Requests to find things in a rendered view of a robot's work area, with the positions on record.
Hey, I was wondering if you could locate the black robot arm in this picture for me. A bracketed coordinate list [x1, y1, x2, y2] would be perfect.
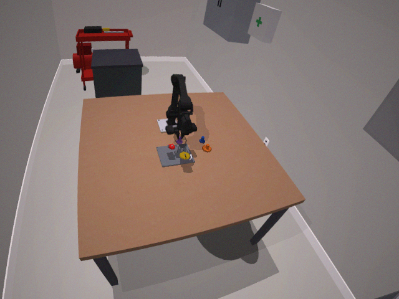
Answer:
[166, 74, 193, 136]

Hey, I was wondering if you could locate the yellow gear with black stripe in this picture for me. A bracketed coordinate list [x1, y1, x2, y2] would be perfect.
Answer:
[180, 152, 190, 159]

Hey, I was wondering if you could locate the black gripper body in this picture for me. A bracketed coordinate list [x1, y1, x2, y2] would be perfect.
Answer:
[165, 118, 197, 135]

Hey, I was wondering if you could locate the orange gear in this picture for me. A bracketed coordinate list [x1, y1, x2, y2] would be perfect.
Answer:
[202, 144, 211, 152]

